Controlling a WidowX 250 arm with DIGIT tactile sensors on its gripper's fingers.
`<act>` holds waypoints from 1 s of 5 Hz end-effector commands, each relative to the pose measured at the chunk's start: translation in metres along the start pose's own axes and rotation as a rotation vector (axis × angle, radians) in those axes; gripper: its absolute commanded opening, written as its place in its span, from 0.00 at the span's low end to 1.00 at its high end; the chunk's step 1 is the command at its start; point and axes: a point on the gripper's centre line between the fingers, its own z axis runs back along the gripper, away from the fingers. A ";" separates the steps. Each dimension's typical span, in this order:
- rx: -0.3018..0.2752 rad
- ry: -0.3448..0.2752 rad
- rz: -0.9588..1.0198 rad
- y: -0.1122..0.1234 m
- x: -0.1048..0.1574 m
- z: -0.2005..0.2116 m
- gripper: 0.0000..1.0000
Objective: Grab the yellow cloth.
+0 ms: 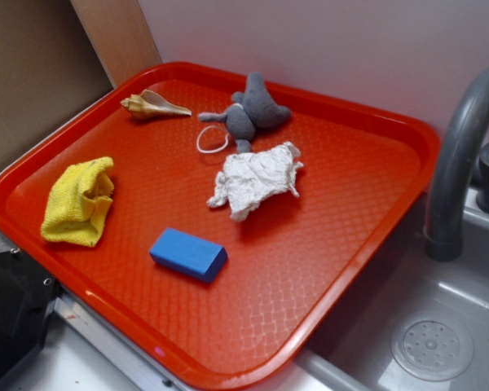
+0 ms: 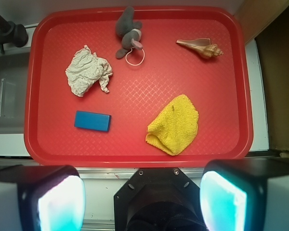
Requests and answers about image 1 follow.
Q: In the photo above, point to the yellow cloth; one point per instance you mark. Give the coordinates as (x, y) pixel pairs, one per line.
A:
(78, 204)

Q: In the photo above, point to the round sink drain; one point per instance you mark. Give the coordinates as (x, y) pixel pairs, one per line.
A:
(432, 346)

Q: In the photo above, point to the brown cardboard panel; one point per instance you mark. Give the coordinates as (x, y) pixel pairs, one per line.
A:
(49, 72)

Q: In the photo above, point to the grey toy sink basin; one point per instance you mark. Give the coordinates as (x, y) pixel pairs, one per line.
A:
(350, 350)

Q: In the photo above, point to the metal rail strip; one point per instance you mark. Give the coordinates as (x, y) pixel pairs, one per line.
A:
(83, 352)

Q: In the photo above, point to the blue rectangular block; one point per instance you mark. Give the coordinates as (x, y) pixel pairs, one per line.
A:
(188, 254)

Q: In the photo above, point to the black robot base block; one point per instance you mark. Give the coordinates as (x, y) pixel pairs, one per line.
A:
(27, 300)

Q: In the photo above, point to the white elastic loop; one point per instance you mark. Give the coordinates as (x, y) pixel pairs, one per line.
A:
(216, 150)

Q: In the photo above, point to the crumpled white paper towel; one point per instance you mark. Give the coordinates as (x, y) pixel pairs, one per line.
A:
(247, 179)

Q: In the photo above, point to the red plastic tray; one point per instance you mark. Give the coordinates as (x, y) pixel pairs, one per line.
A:
(288, 261)

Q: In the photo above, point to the grey curved faucet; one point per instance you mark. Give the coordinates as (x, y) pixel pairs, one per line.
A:
(457, 165)

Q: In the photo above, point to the beige conch seashell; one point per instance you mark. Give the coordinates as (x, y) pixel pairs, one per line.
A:
(150, 104)

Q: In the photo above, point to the grey plush toy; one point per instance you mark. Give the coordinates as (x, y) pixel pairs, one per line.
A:
(252, 110)

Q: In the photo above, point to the brown wooden board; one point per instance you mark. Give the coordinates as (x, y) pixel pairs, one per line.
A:
(120, 36)

